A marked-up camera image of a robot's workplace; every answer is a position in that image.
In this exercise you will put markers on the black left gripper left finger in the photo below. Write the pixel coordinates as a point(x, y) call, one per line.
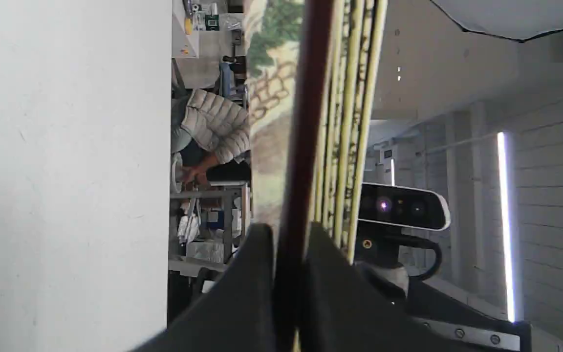
point(236, 314)

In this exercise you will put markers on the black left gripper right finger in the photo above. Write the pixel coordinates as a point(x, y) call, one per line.
point(343, 312)

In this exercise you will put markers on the metal shelf with clutter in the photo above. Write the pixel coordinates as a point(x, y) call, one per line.
point(206, 229)

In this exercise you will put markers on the top camera on mount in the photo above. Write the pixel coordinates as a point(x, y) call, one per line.
point(385, 211)

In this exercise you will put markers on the person in white jacket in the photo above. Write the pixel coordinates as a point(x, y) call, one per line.
point(210, 140)

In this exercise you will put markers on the white studio softbox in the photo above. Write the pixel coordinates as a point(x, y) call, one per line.
point(516, 20)

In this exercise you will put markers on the folding paper fan maroon ribs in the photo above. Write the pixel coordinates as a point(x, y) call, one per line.
point(312, 74)

